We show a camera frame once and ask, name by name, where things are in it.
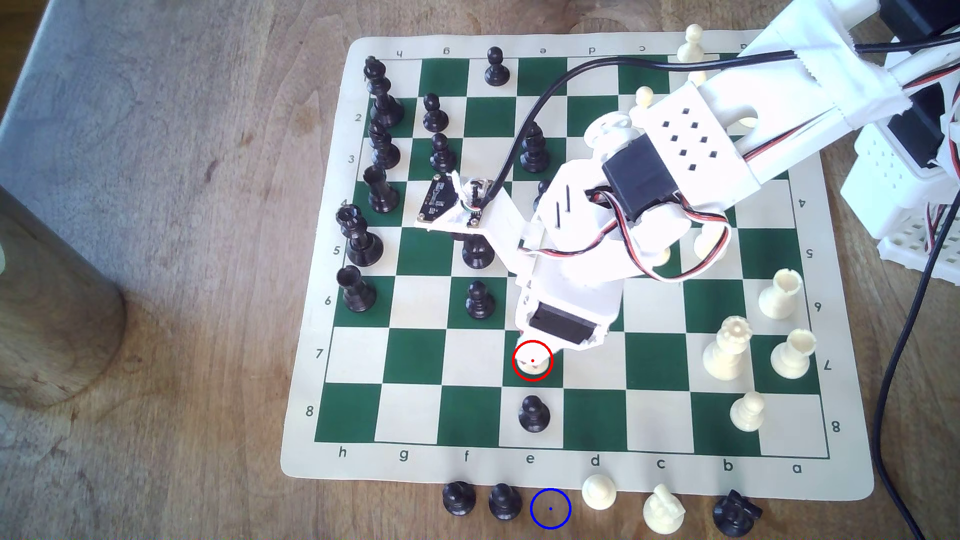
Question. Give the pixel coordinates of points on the black chess queen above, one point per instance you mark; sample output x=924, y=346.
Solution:
x=361, y=241

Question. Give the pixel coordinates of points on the black camera circuit board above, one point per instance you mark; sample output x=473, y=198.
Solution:
x=437, y=199

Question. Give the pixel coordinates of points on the black chess pawn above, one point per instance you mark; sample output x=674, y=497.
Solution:
x=458, y=499
x=442, y=156
x=480, y=302
x=533, y=415
x=434, y=116
x=505, y=502
x=496, y=70
x=540, y=196

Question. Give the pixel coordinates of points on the round wooden post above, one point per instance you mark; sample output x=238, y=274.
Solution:
x=52, y=322

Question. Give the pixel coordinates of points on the black chess king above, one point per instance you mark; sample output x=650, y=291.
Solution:
x=384, y=101

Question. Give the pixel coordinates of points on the white cloth tape wrap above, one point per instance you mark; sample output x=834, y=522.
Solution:
x=840, y=67

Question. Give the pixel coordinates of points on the white chess pawn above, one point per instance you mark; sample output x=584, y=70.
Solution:
x=748, y=412
x=663, y=257
x=644, y=95
x=598, y=493
x=532, y=354
x=690, y=45

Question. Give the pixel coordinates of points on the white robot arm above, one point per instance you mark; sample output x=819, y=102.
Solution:
x=724, y=161

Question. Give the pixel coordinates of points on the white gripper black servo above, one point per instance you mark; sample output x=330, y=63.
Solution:
x=560, y=322

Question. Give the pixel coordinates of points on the white chess queen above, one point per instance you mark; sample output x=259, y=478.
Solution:
x=727, y=352

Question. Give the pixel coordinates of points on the green and cream chess mat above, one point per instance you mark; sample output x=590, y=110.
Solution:
x=420, y=360

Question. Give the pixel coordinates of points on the white chess knight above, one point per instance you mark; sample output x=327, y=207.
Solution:
x=664, y=511

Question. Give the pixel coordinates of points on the black chess rook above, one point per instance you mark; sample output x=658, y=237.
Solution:
x=355, y=292
x=381, y=193

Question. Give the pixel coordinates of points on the white chess rook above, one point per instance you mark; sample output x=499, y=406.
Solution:
x=780, y=296
x=793, y=356

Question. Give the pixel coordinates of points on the white chess bishop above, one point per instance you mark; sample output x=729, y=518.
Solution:
x=707, y=244
x=698, y=76

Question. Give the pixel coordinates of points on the black chess bishop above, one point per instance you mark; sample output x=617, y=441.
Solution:
x=535, y=154
x=385, y=150

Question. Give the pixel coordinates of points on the black chess knight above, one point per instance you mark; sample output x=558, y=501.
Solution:
x=477, y=253
x=736, y=514

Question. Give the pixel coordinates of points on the white camera bracket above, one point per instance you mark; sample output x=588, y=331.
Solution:
x=510, y=232

